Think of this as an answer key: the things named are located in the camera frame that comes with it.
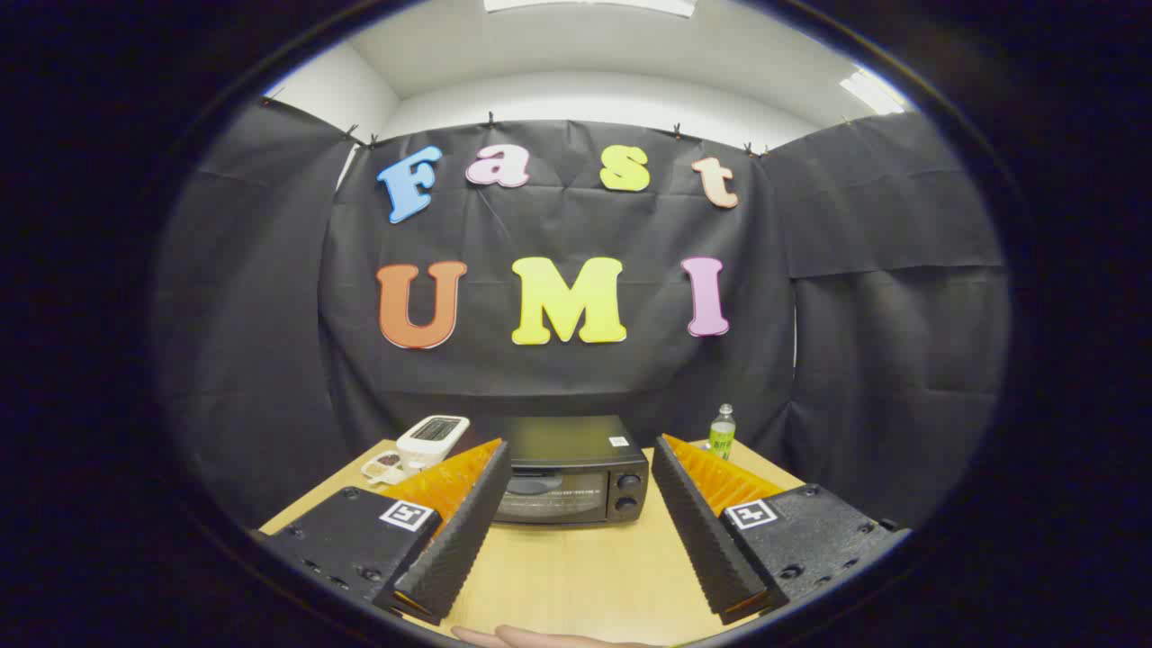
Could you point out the green drink bottle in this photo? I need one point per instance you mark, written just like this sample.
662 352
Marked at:
722 436

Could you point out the black toaster oven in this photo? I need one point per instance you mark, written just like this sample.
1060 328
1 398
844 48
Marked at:
576 441

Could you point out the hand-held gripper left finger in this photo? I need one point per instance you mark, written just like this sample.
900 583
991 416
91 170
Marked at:
463 540

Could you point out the white pop-up toaster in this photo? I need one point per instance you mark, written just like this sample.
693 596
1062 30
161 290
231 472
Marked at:
432 432

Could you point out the ceiling light panel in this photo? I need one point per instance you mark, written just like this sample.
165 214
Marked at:
589 4
871 92

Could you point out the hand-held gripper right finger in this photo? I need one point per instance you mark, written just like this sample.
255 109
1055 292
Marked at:
702 540

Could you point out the small white snack dish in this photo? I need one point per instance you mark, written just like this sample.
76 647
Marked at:
387 463

